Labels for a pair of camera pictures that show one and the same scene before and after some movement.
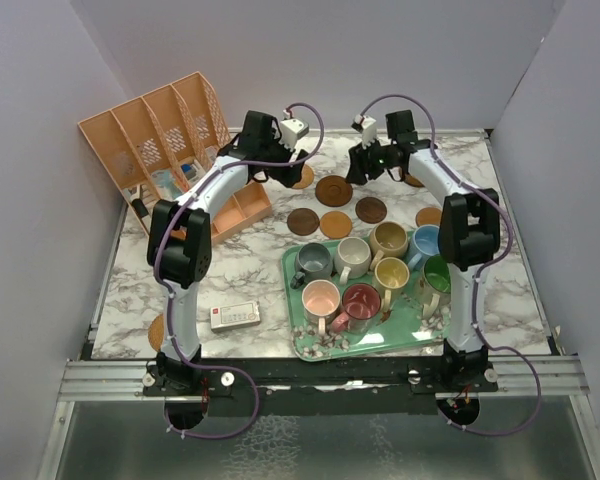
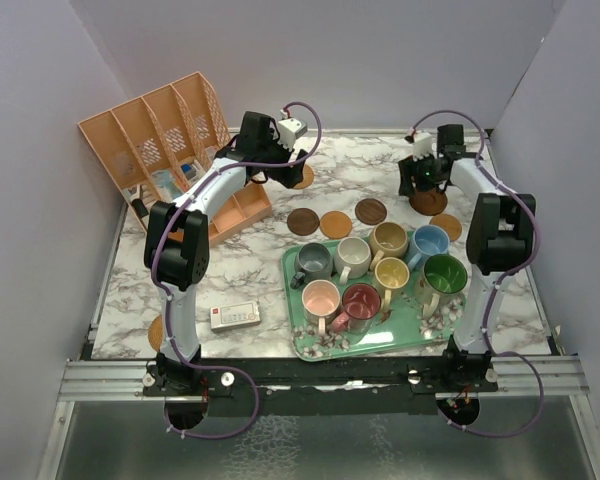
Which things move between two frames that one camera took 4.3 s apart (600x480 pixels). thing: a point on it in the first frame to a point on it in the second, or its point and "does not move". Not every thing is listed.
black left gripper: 286,175 does not move
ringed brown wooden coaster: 333,191 to 428,202
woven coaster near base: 156,332 does not move
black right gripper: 358,165 to 408,168
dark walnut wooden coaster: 371,210 does not move
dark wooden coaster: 303,221 does not move
